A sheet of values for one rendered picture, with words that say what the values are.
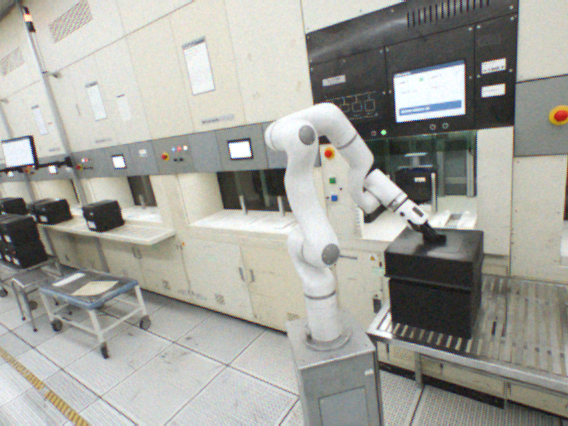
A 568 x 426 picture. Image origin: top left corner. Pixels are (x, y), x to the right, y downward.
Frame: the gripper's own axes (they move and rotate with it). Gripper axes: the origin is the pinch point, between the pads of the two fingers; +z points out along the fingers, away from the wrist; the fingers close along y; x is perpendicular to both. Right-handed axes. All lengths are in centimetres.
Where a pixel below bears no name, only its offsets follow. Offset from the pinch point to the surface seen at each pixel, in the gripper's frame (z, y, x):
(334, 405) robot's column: 19, -42, 54
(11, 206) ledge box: -385, 13, 403
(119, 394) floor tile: -53, -55, 207
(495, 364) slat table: 38.4, -22.2, 6.7
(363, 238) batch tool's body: -17, 39, 47
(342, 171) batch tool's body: -50, 39, 26
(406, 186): -22, 90, 29
